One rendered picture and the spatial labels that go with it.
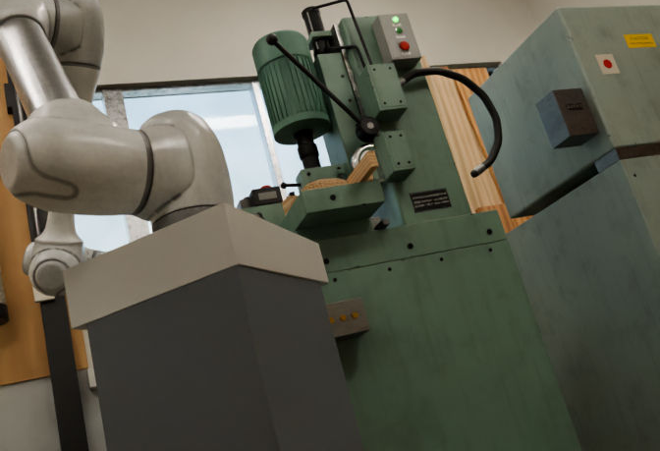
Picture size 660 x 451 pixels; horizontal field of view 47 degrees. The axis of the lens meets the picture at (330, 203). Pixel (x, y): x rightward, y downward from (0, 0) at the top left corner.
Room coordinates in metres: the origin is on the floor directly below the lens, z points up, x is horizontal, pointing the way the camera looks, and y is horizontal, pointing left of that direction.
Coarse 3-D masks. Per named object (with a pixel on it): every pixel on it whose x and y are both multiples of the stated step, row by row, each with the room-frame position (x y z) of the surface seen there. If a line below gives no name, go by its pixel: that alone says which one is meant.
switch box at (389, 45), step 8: (384, 16) 2.02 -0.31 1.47; (392, 16) 2.03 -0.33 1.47; (400, 16) 2.04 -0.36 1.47; (376, 24) 2.04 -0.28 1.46; (384, 24) 2.02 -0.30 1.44; (408, 24) 2.05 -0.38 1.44; (376, 32) 2.05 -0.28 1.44; (384, 32) 2.02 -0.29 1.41; (392, 32) 2.02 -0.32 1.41; (408, 32) 2.04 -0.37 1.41; (384, 40) 2.02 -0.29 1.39; (392, 40) 2.02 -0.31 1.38; (400, 40) 2.03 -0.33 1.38; (408, 40) 2.04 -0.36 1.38; (384, 48) 2.04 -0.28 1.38; (392, 48) 2.02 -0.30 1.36; (400, 48) 2.03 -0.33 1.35; (416, 48) 2.05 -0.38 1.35; (384, 56) 2.05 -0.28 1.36; (392, 56) 2.02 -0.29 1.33; (400, 56) 2.02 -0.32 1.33; (408, 56) 2.03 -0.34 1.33; (416, 56) 2.04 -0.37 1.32; (400, 64) 2.06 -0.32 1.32; (408, 64) 2.07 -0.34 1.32
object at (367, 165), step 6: (366, 156) 1.70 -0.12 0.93; (372, 156) 1.69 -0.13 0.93; (360, 162) 1.74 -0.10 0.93; (366, 162) 1.71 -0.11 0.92; (372, 162) 1.69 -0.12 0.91; (360, 168) 1.75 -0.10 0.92; (366, 168) 1.72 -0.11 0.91; (372, 168) 1.71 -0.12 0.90; (354, 174) 1.79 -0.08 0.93; (360, 174) 1.76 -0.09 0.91; (366, 174) 1.73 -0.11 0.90; (348, 180) 1.84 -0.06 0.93; (354, 180) 1.80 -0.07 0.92; (360, 180) 1.77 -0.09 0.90; (366, 180) 1.78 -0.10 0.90
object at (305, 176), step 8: (312, 168) 2.04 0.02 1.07; (320, 168) 2.05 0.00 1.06; (328, 168) 2.05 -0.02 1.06; (336, 168) 2.06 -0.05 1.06; (344, 168) 2.07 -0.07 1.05; (304, 176) 2.03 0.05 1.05; (312, 176) 2.04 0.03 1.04; (320, 176) 2.04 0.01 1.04; (328, 176) 2.05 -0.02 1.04; (344, 176) 2.07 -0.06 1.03; (304, 184) 2.03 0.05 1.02
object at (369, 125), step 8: (272, 40) 1.91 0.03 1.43; (280, 48) 1.92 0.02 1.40; (288, 56) 1.93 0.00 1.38; (296, 64) 1.94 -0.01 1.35; (304, 72) 1.94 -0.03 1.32; (312, 80) 1.95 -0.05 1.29; (336, 96) 1.97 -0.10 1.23; (344, 104) 1.97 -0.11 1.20; (352, 112) 1.98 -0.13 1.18; (360, 120) 1.98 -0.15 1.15; (368, 120) 1.97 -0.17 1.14; (376, 120) 1.98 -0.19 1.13; (360, 128) 1.96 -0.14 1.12; (368, 128) 1.97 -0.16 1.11; (376, 128) 1.98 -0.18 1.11; (360, 136) 1.99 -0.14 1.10; (368, 136) 1.98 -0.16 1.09; (376, 136) 2.00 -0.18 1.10
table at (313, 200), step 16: (304, 192) 1.72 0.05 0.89; (320, 192) 1.74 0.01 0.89; (336, 192) 1.75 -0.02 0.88; (352, 192) 1.77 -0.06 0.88; (368, 192) 1.78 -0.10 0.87; (304, 208) 1.72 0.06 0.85; (320, 208) 1.73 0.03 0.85; (336, 208) 1.75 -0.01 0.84; (352, 208) 1.78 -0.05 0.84; (368, 208) 1.82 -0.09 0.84; (288, 224) 1.87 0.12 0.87; (304, 224) 1.80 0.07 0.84; (320, 224) 1.84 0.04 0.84
